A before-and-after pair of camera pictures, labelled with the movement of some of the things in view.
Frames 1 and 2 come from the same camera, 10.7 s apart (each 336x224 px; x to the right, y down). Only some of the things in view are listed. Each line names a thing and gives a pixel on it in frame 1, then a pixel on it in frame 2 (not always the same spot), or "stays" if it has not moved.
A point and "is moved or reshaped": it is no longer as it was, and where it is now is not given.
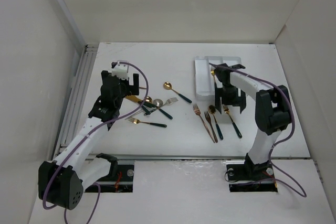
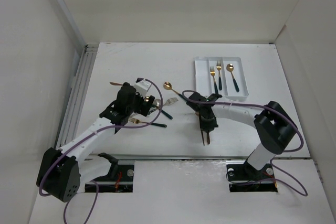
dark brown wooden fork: (214, 135) → (202, 137)
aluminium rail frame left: (71, 124) stays
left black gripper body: (124, 85) → (137, 106)
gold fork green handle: (226, 108) is moved or reshaped
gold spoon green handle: (168, 85) stays
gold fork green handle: (136, 121) stays
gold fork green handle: (212, 73) stays
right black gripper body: (230, 96) → (207, 124)
